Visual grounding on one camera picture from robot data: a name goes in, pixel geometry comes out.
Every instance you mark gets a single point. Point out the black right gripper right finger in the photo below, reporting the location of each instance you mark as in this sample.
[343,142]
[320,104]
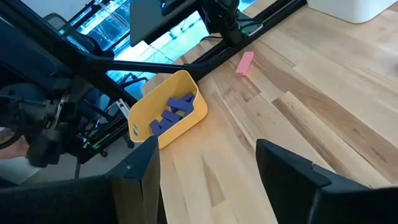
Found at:
[295,193]

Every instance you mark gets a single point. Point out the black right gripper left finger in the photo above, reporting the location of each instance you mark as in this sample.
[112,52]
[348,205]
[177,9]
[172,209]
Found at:
[140,161]

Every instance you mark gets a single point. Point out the purple block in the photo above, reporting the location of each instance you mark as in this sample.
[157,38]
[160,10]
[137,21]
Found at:
[180,104]
[188,97]
[154,127]
[165,125]
[171,115]

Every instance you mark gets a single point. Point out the pink block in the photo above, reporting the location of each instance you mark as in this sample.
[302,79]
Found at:
[244,63]

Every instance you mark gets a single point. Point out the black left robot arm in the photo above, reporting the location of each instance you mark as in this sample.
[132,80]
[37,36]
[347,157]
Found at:
[228,21]

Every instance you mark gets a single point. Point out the grey metal plate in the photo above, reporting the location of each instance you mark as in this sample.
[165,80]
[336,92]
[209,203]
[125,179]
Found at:
[123,108]

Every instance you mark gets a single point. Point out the yellow plastic bin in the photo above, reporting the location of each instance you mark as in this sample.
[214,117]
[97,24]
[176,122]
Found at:
[192,118]

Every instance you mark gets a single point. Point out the person's hand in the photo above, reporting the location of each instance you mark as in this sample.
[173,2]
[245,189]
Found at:
[11,151]

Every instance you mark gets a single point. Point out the white plastic bin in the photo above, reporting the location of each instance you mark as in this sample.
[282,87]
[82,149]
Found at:
[351,9]

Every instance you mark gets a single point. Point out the black metal table frame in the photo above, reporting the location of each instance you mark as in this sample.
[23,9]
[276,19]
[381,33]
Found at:
[149,67]

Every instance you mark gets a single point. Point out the grey metal mounting bracket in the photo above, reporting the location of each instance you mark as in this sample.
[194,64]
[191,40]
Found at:
[252,29]

